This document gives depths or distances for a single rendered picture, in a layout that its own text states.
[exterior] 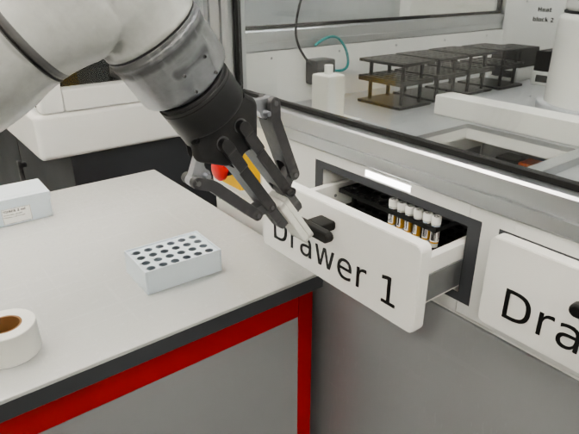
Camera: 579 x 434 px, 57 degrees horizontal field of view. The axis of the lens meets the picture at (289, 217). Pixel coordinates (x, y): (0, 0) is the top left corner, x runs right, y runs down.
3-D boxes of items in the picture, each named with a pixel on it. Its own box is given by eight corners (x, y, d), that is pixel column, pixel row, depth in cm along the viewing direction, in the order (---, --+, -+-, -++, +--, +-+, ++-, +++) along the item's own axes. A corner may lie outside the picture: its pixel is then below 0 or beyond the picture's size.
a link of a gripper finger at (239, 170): (230, 135, 51) (220, 145, 51) (282, 209, 59) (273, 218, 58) (209, 127, 54) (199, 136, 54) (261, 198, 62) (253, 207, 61)
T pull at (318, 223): (326, 245, 63) (326, 235, 62) (287, 224, 68) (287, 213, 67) (349, 237, 65) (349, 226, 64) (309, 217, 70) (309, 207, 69)
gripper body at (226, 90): (174, 122, 46) (232, 192, 52) (241, 56, 47) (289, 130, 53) (138, 107, 51) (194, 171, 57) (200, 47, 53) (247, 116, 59)
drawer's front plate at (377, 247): (412, 335, 60) (422, 248, 56) (263, 242, 81) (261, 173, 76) (422, 330, 61) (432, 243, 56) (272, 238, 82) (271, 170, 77)
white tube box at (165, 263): (147, 295, 78) (145, 272, 77) (127, 271, 84) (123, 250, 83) (222, 270, 85) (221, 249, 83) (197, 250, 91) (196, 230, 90)
